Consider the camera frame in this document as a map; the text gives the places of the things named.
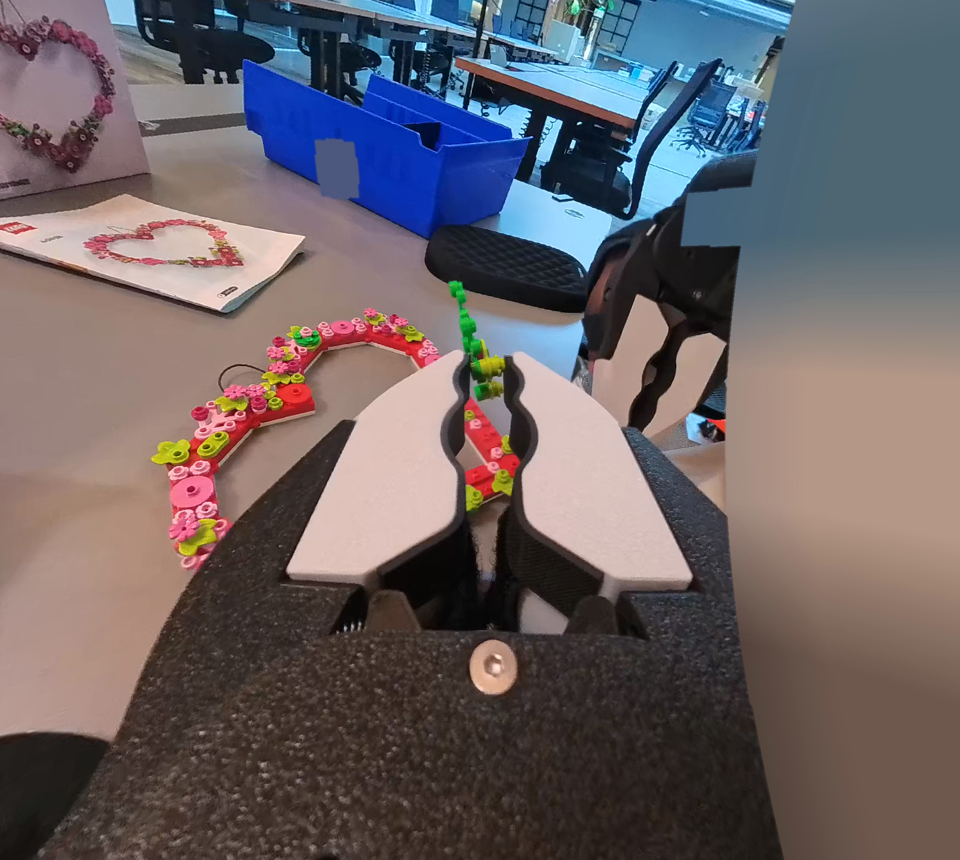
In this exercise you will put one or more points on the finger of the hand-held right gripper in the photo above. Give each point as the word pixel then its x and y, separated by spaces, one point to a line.
pixel 697 380
pixel 637 327

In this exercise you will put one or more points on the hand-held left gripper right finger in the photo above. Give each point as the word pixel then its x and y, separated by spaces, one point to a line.
pixel 592 492

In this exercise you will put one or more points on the blue plastic bin with dividers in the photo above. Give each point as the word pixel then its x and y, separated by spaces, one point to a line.
pixel 405 154

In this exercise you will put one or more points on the grey desk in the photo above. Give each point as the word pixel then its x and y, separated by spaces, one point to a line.
pixel 112 365

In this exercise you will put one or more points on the heart-print toy set box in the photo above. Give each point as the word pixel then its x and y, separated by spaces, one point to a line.
pixel 52 87

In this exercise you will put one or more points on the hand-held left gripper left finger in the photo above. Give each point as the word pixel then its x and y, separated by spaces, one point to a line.
pixel 382 477

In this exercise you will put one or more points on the short wooden-edged table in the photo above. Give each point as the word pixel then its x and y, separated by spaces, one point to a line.
pixel 555 87

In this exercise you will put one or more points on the heart-shaped toy brick wreath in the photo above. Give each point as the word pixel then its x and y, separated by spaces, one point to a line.
pixel 292 395

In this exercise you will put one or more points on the green toy brick vine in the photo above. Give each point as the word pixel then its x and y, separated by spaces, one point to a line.
pixel 469 327

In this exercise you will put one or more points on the black padded chair armrest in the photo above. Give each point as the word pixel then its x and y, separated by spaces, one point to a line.
pixel 510 267

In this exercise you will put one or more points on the black mesh office chair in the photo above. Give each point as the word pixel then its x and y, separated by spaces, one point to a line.
pixel 660 124

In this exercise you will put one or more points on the heart-print instruction booklet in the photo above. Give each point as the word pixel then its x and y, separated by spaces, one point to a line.
pixel 150 252

